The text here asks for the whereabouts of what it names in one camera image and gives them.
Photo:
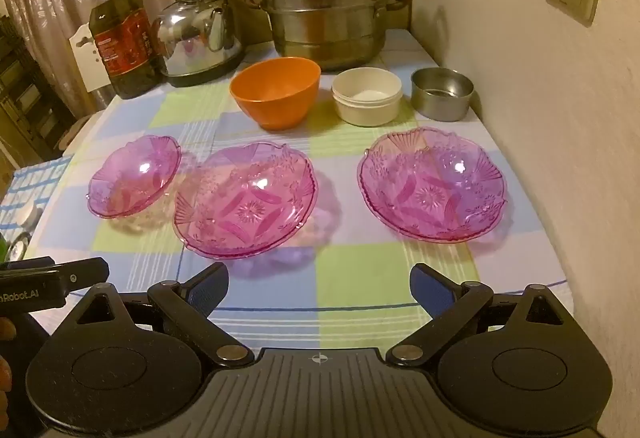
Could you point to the person's left hand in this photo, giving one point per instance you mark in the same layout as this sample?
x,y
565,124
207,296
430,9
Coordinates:
x,y
6,332

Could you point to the dark storage rack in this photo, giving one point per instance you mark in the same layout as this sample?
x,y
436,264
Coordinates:
x,y
30,93

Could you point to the large pink glass plate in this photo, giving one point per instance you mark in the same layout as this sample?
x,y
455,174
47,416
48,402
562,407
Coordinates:
x,y
432,185
245,203

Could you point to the small pink glass plate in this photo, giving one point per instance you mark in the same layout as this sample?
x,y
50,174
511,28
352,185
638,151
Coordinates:
x,y
132,175

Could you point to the cream plastic bowl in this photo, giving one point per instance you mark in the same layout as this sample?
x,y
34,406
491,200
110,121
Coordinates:
x,y
367,103

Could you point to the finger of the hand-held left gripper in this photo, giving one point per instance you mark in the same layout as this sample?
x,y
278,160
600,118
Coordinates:
x,y
87,272

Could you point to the small stainless steel bowl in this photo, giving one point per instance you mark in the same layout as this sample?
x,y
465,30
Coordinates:
x,y
442,101

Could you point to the blue checked cloth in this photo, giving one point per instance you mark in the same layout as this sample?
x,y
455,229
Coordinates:
x,y
35,183

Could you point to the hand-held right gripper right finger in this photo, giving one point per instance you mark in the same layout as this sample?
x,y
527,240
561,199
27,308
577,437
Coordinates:
x,y
431,289

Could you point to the white plastic chair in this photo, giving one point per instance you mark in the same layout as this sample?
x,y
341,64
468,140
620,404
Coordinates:
x,y
85,63

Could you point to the stainless steel kettle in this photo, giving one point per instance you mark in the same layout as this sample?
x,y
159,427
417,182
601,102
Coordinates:
x,y
195,43

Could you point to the cooking oil bottle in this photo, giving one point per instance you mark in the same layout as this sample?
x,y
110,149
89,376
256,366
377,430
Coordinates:
x,y
125,48

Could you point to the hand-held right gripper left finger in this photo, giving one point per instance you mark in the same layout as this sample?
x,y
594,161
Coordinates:
x,y
209,289

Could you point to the orange plastic bowl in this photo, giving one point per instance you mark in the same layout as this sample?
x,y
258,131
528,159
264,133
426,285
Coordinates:
x,y
275,91

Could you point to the green object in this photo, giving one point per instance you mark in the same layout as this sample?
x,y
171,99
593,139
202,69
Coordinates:
x,y
2,249

